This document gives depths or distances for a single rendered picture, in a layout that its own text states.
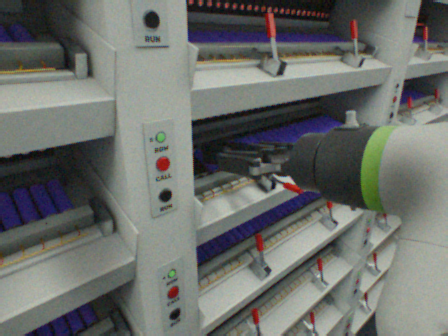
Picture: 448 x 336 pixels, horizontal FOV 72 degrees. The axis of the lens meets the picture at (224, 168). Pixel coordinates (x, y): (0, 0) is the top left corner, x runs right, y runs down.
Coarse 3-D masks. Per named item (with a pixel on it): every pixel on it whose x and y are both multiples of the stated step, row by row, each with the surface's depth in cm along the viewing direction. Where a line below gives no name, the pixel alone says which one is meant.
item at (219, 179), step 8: (208, 176) 52; (216, 176) 53; (224, 176) 53; (232, 176) 54; (240, 176) 56; (200, 184) 50; (208, 184) 51; (216, 184) 52; (224, 184) 54; (240, 184) 55; (200, 192) 50; (224, 192) 52
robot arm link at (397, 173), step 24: (384, 144) 29; (408, 144) 28; (432, 144) 26; (384, 168) 29; (408, 168) 27; (432, 168) 25; (384, 192) 29; (408, 192) 27; (432, 192) 25; (408, 216) 27; (432, 216) 24; (432, 240) 24
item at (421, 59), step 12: (420, 24) 121; (420, 36) 121; (432, 36) 125; (444, 36) 122; (420, 48) 92; (432, 48) 107; (444, 48) 110; (408, 60) 81; (420, 60) 90; (432, 60) 95; (444, 60) 101; (408, 72) 85; (420, 72) 92; (432, 72) 100
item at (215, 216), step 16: (256, 112) 72; (272, 112) 76; (336, 112) 89; (192, 128) 61; (208, 128) 64; (288, 176) 62; (240, 192) 54; (256, 192) 55; (272, 192) 57; (288, 192) 61; (208, 208) 50; (224, 208) 50; (240, 208) 51; (256, 208) 55; (208, 224) 47; (224, 224) 50; (208, 240) 50
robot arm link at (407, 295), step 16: (400, 240) 27; (400, 256) 26; (416, 256) 24; (432, 256) 23; (400, 272) 25; (416, 272) 24; (432, 272) 23; (384, 288) 27; (400, 288) 24; (416, 288) 23; (432, 288) 22; (384, 304) 25; (400, 304) 24; (416, 304) 23; (432, 304) 22; (384, 320) 25; (400, 320) 23; (416, 320) 22; (432, 320) 22
